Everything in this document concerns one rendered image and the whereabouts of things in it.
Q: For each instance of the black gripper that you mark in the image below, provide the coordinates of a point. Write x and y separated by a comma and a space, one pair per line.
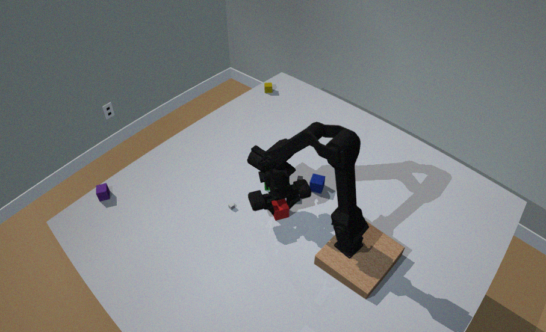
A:
279, 192

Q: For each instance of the purple block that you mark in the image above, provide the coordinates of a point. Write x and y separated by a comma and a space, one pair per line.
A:
102, 192

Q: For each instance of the blue block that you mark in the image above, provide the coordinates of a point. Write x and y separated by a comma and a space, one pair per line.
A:
317, 183

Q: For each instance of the red block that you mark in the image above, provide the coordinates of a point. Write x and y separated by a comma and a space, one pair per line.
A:
281, 209

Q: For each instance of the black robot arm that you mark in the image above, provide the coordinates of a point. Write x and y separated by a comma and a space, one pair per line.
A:
341, 153

